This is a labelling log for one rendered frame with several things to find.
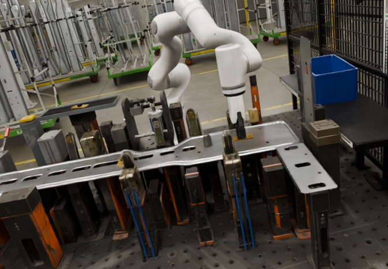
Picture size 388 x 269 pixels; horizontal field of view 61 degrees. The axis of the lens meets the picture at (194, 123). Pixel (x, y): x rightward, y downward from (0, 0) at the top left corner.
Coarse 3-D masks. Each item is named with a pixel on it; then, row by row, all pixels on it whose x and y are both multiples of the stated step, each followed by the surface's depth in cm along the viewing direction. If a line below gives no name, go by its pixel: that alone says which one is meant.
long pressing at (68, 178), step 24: (192, 144) 131; (216, 144) 127; (240, 144) 123; (264, 144) 119; (288, 144) 116; (48, 168) 137; (72, 168) 132; (96, 168) 128; (120, 168) 124; (144, 168) 121; (0, 192) 125
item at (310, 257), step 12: (312, 192) 90; (324, 192) 89; (312, 204) 90; (324, 204) 91; (312, 216) 93; (324, 216) 92; (312, 228) 96; (324, 228) 96; (312, 240) 98; (324, 240) 98; (312, 252) 101; (324, 252) 99; (312, 264) 103; (324, 264) 101
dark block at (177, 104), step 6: (180, 102) 147; (174, 108) 141; (180, 108) 141; (174, 114) 142; (180, 114) 142; (174, 120) 143; (180, 120) 144; (174, 126) 145; (180, 126) 145; (180, 132) 146; (180, 138) 147; (186, 138) 149; (186, 150) 149; (186, 168) 152
